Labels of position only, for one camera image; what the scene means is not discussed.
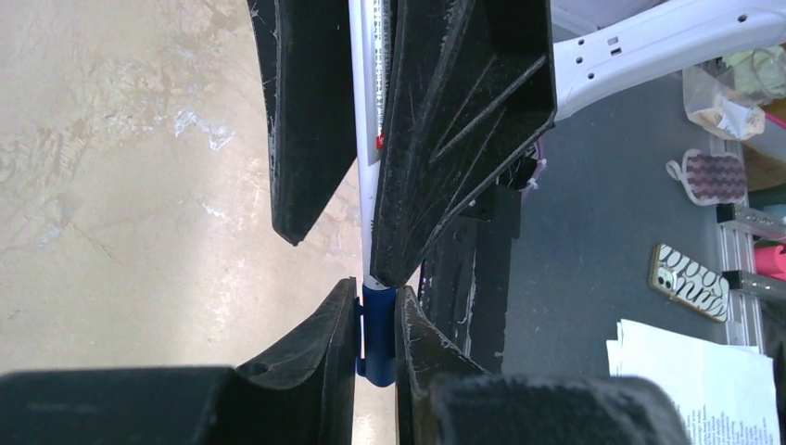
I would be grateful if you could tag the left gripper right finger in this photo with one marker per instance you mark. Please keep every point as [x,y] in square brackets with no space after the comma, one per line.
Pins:
[443,397]

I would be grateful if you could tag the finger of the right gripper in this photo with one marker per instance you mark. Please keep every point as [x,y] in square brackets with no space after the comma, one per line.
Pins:
[304,53]
[471,87]

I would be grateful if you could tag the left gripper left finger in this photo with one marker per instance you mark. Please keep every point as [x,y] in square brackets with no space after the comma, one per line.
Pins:
[298,391]

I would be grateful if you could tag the white marker pen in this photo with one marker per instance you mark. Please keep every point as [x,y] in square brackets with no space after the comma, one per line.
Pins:
[369,26]

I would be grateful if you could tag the blue marker cap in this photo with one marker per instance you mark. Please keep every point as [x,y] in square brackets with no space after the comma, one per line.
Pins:
[375,318]

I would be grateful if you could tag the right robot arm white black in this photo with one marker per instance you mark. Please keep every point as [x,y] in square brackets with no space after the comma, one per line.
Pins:
[655,42]

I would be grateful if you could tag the clear plastic bag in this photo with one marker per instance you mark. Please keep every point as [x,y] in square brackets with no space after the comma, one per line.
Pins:
[726,96]

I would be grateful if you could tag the patterned phone case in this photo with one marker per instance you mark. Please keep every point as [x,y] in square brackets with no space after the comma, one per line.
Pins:
[688,282]

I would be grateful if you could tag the white paper sheets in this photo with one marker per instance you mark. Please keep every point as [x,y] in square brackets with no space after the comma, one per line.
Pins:
[724,394]

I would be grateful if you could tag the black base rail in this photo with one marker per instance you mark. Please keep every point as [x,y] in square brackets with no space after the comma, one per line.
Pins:
[465,279]

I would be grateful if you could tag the aluminium frame rail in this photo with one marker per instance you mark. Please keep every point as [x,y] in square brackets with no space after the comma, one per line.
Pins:
[736,252]

